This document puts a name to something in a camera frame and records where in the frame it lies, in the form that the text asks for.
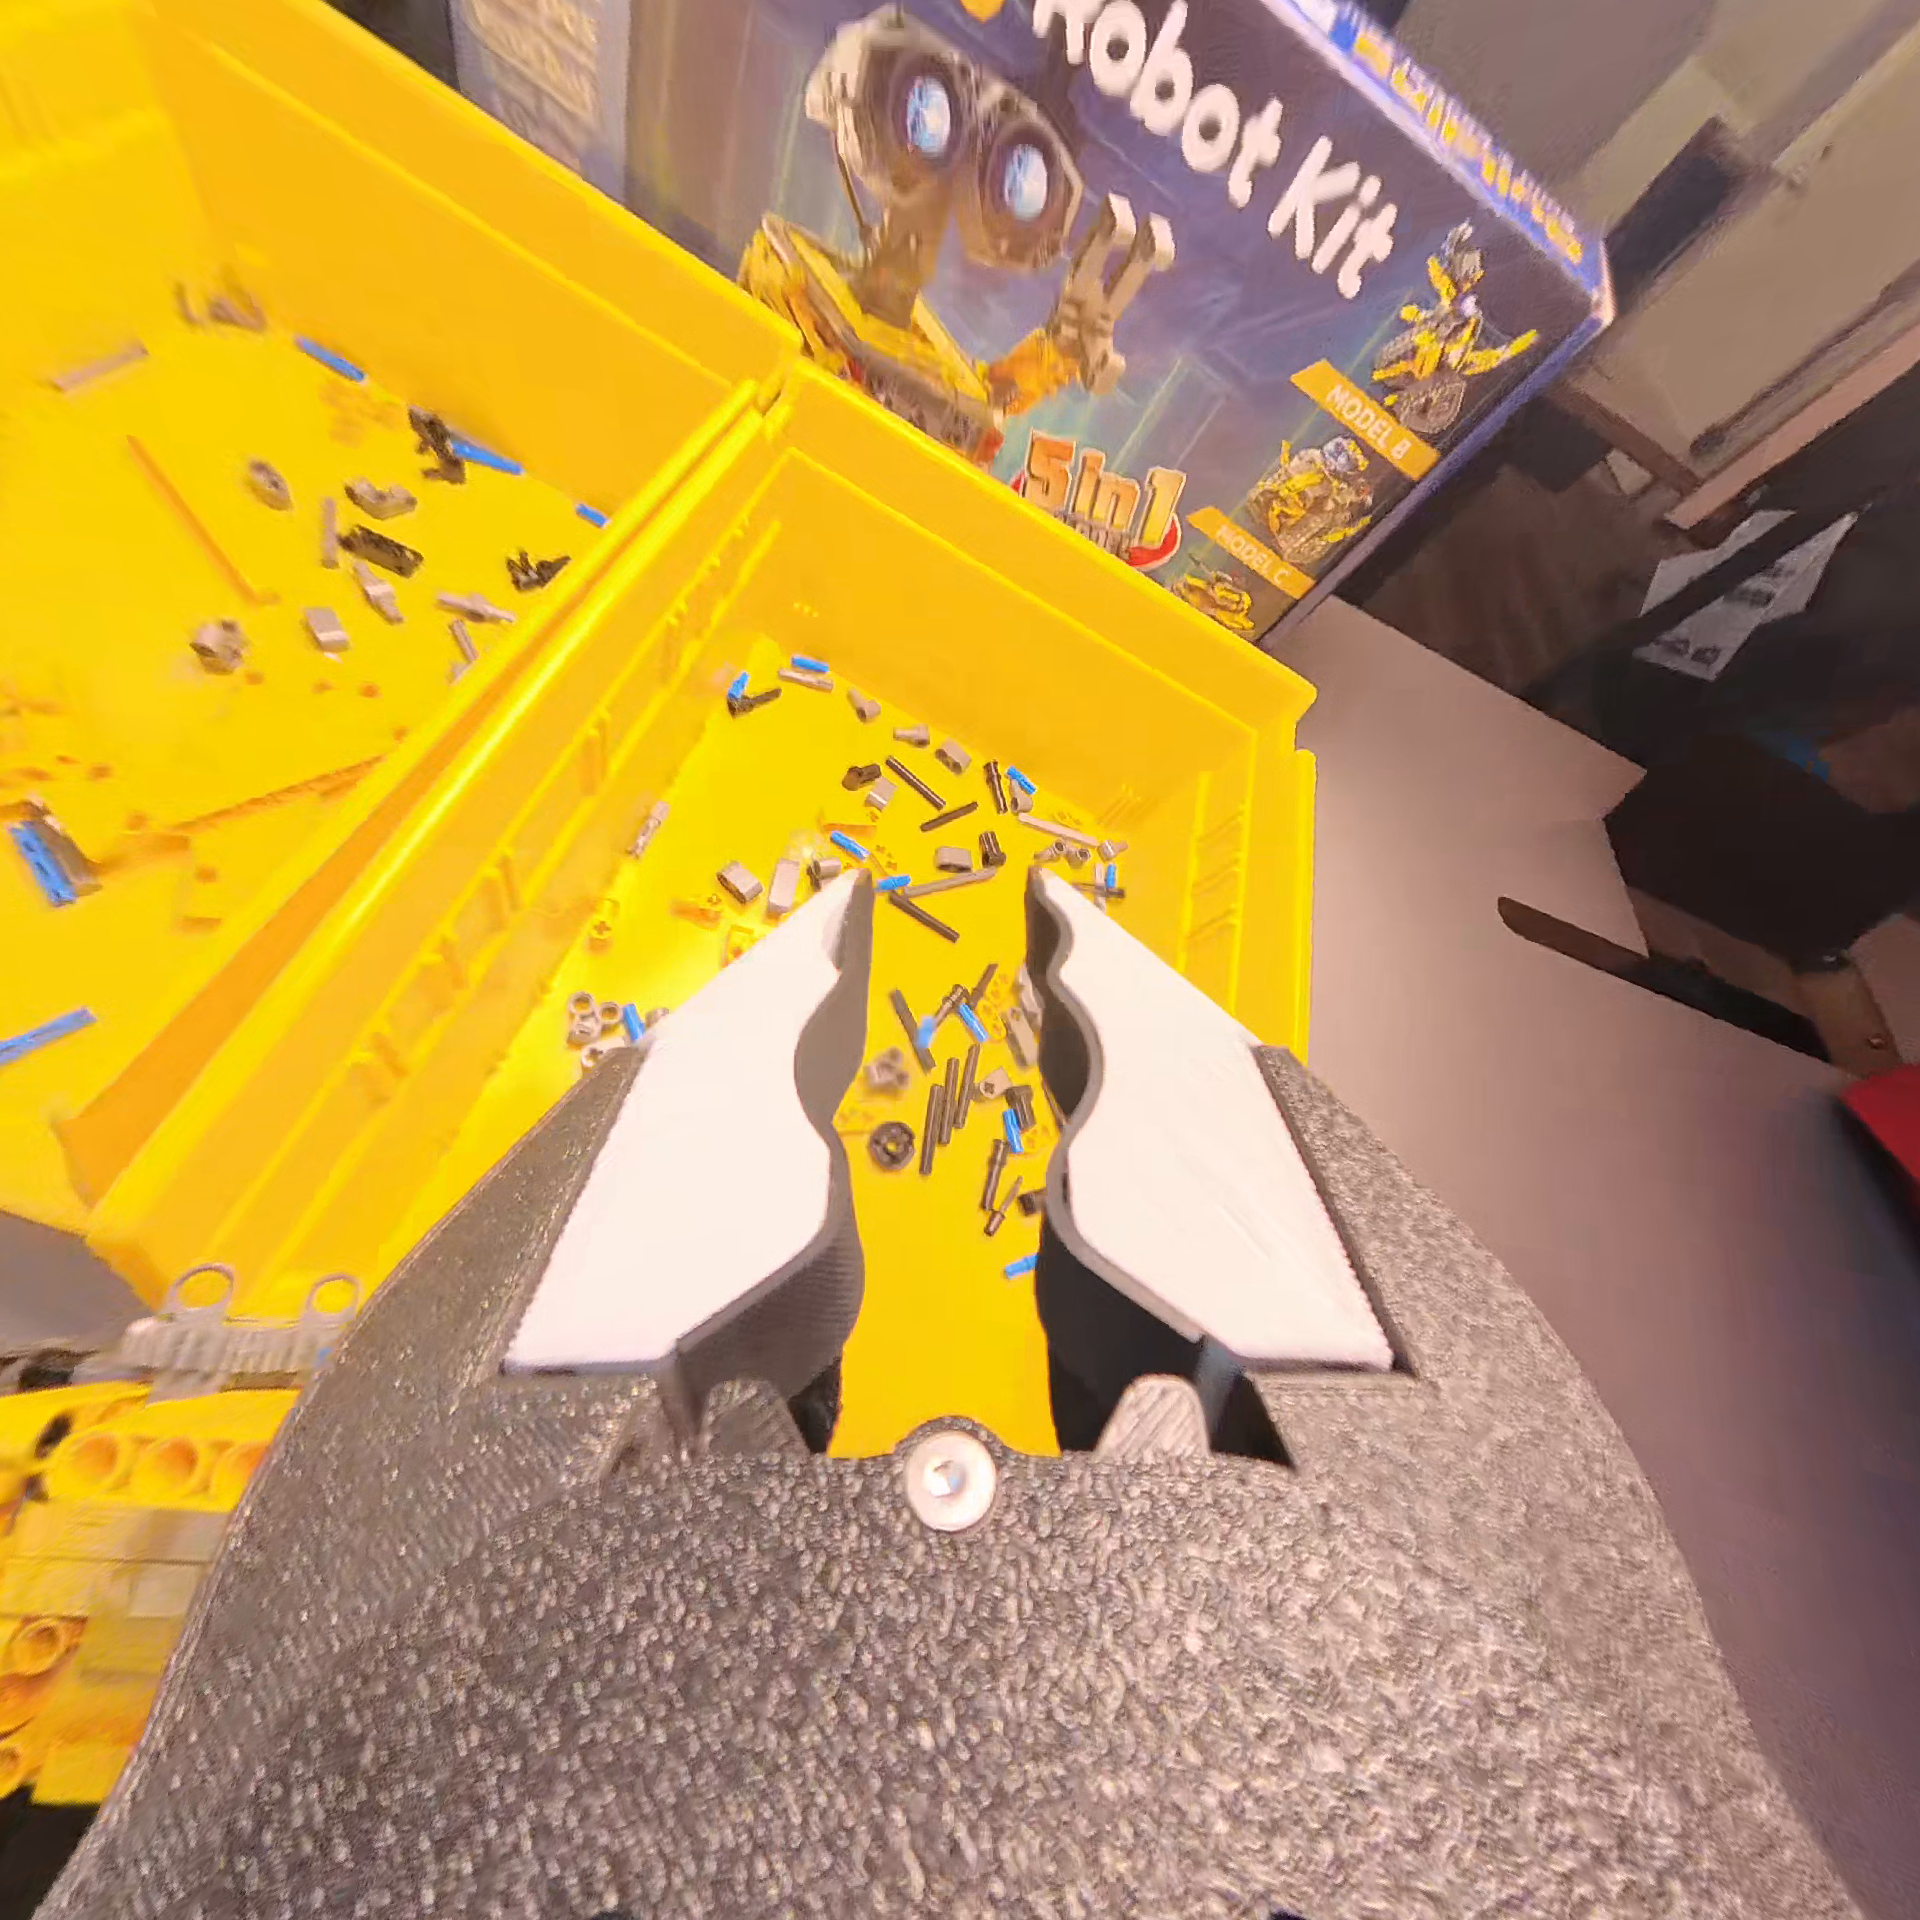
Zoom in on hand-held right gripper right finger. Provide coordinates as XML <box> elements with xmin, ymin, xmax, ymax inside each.
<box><xmin>1025</xmin><ymin>867</ymin><xmax>1400</xmax><ymax>1381</ymax></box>

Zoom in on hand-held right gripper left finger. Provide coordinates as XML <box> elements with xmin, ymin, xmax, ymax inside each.
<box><xmin>498</xmin><ymin>867</ymin><xmax>880</xmax><ymax>1379</ymax></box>

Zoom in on assorted black blue pins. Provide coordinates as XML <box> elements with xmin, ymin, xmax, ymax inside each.
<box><xmin>567</xmin><ymin>652</ymin><xmax>1131</xmax><ymax>1284</ymax></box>

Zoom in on yellow plastic bin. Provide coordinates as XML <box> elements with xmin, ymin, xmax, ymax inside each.
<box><xmin>0</xmin><ymin>0</ymin><xmax>805</xmax><ymax>1255</ymax></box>
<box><xmin>61</xmin><ymin>366</ymin><xmax>1322</xmax><ymax>1461</ymax></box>

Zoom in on yellow toy robot model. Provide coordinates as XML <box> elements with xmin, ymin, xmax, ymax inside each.
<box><xmin>0</xmin><ymin>1262</ymin><xmax>367</xmax><ymax>1802</ymax></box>

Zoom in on assorted grey blue small parts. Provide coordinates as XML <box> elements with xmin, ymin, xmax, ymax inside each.
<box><xmin>0</xmin><ymin>276</ymin><xmax>614</xmax><ymax>1070</ymax></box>

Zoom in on grey desk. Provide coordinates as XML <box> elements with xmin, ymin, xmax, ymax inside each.
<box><xmin>1261</xmin><ymin>601</ymin><xmax>1920</xmax><ymax>1920</ymax></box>

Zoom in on white printed leaflet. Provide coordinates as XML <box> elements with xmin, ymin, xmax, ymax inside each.
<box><xmin>1634</xmin><ymin>511</ymin><xmax>1863</xmax><ymax>679</ymax></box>

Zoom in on blue robot kit box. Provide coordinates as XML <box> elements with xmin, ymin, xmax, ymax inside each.
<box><xmin>451</xmin><ymin>0</ymin><xmax>1615</xmax><ymax>640</ymax></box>

